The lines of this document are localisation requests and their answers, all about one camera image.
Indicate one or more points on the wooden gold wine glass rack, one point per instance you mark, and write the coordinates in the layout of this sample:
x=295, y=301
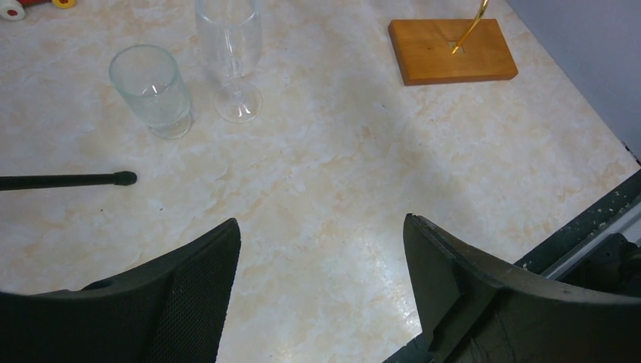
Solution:
x=445, y=51

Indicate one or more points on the red green toy train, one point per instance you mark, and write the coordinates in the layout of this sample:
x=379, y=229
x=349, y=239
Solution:
x=15, y=10

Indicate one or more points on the short clear glass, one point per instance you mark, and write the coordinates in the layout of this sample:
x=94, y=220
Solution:
x=148, y=79

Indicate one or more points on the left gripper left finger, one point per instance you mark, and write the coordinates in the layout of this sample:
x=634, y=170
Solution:
x=169, y=309

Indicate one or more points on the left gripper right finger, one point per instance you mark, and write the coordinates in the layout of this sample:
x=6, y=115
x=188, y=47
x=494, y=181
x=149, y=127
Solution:
x=475, y=307

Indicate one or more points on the black perforated music stand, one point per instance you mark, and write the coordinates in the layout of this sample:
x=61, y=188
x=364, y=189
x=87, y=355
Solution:
x=29, y=182

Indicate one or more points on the tall clear wine glass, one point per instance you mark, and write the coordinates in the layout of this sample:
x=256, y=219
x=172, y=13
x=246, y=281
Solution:
x=230, y=34

